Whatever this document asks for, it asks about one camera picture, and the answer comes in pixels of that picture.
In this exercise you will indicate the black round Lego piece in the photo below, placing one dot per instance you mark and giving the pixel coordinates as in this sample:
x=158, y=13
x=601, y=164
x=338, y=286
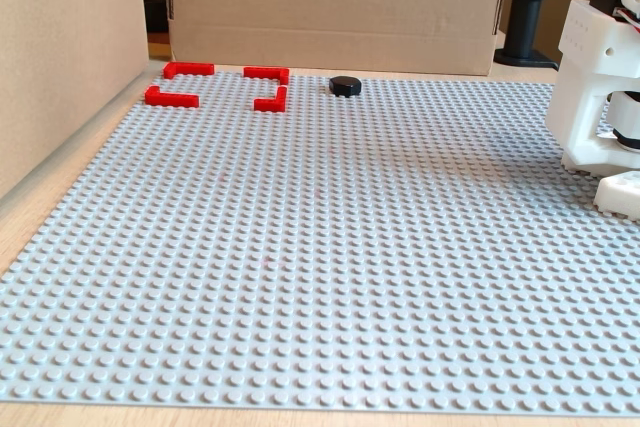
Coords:
x=345, y=85

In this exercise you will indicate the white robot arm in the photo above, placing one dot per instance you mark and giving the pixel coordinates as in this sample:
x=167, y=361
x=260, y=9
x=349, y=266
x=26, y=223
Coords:
x=580, y=87

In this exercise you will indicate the grey Lego baseplate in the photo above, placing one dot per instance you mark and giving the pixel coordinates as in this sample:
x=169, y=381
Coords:
x=320, y=247

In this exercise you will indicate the red L-shaped Lego corner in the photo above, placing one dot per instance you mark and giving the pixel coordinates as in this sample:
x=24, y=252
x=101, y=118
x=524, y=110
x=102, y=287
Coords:
x=172, y=99
x=270, y=104
x=265, y=71
x=190, y=68

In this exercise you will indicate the wide cardboard box with flaps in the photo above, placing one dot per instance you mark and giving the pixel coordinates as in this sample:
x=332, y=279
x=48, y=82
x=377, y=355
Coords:
x=340, y=7

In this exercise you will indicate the tall plain cardboard box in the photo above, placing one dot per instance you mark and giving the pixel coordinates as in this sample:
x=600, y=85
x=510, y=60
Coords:
x=65, y=47

